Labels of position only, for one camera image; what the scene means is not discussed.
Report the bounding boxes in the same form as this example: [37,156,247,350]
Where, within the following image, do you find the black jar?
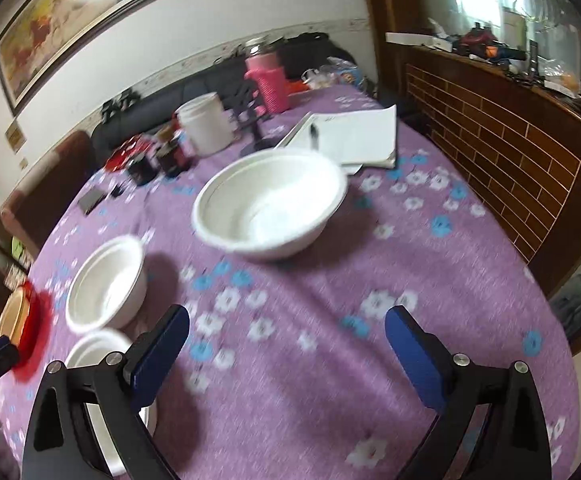
[128,152,158,186]

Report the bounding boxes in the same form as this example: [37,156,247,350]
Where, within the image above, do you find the black devices on sofa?
[101,89,138,123]

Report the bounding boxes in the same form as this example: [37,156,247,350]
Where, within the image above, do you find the large white paper bowl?
[191,149,349,261]

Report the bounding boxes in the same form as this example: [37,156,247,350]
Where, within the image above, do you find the medium white paper bowl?
[64,329,158,478]
[65,236,150,335]

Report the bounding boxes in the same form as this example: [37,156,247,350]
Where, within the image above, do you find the beige paper bowl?
[0,285,31,348]

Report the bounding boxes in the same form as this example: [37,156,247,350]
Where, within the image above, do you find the black sofa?
[90,32,366,161]

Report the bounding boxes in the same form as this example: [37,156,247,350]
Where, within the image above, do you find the pink sleeved bottle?
[244,45,291,113]

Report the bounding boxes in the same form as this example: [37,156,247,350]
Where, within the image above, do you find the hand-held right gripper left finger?
[20,304,191,480]

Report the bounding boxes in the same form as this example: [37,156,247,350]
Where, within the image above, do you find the red glass bowl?
[9,280,54,383]

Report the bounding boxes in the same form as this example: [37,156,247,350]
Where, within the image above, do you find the dark phone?
[78,190,106,216]

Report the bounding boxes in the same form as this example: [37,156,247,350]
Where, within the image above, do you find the red dish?
[105,135,154,171]

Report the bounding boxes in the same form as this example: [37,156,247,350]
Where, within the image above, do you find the brick pattern wooden counter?
[360,0,581,356]

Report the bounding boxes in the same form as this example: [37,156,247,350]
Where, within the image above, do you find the red black bag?
[457,27,501,56]

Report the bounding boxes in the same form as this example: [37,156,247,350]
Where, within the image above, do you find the brown upholstered chair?
[0,130,96,256]

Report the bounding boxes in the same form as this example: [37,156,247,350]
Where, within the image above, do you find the brown lid dark jar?
[155,127,191,178]

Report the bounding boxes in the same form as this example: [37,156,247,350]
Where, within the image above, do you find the clear plastic bag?
[303,57,366,91]

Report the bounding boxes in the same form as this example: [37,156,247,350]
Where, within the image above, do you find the flat white box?
[385,32,453,53]

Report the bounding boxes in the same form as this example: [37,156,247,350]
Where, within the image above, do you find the framed painting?
[0,0,184,116]

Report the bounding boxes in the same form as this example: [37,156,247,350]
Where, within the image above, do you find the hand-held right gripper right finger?
[384,305,553,480]

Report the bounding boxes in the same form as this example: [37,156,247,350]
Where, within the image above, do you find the white plastic jar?
[176,92,236,157]

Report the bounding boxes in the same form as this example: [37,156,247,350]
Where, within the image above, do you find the white paper sheets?
[274,105,398,176]

